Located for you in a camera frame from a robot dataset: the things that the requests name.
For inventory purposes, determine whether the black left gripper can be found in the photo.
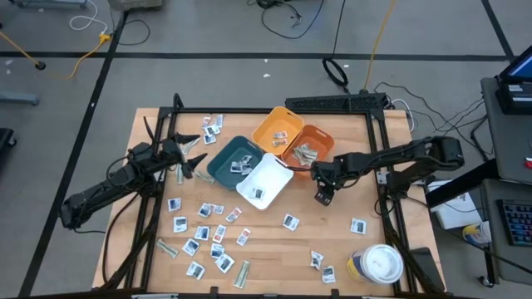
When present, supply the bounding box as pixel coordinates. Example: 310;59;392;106
156;133;209;180

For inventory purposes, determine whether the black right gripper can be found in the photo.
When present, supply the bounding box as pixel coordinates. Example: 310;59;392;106
310;154;355;208

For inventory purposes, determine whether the teal plastic bin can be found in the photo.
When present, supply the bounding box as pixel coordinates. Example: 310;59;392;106
206;135;266;192

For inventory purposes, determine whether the white plastic bin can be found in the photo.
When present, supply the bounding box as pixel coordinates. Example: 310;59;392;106
235;152;295;211

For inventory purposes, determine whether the wipes canister white lid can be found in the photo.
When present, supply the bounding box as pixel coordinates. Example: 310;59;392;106
346;243;405;286

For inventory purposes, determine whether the orange plastic bin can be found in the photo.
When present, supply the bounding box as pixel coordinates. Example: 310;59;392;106
281;124;336;179

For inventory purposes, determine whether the yellow plastic bin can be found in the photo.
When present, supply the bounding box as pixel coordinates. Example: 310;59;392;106
251;105;306;157

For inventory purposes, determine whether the black flat pad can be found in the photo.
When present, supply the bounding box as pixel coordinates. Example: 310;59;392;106
410;247;446;294

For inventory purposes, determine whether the white box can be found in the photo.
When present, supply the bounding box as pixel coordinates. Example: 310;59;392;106
426;180;483;230

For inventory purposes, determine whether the black desk bar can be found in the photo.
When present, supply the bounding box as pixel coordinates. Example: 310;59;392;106
424;159;502;208

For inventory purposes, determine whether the grey box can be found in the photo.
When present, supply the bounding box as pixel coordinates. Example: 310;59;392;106
107;0;164;12

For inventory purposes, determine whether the small wipes canister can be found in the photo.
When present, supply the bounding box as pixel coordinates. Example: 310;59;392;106
461;221;493;245

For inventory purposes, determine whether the grey foot bar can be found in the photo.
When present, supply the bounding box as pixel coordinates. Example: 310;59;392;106
0;91;41;106

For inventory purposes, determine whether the black chair base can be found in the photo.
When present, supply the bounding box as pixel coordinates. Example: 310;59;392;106
0;127;17;158

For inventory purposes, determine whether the black keyboard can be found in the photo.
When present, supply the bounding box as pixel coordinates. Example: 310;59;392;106
496;199;532;248

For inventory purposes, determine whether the grey desk with keyboard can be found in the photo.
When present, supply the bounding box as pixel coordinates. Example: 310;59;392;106
481;178;532;286

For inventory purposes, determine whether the grey long bar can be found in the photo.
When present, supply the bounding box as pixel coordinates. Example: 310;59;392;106
10;0;89;9

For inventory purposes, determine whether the black laptop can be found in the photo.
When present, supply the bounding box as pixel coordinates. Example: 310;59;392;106
495;55;532;116

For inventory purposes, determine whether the black coiled cable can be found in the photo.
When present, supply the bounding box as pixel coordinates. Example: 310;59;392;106
322;0;351;94

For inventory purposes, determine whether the black looped floor cable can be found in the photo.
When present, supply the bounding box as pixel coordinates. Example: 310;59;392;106
108;7;151;47

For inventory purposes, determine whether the yellow floor cable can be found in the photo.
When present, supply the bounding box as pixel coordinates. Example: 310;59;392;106
0;29;113;81

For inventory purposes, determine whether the yellow hanging cable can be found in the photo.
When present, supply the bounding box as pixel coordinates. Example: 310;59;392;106
363;0;397;92

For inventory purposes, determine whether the white floor cable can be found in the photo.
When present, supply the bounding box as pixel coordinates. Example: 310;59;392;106
68;0;110;35

